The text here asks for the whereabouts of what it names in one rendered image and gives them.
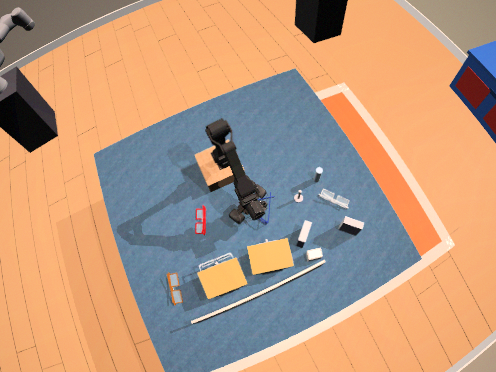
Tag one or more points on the long white flat bar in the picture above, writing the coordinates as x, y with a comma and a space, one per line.
253, 297

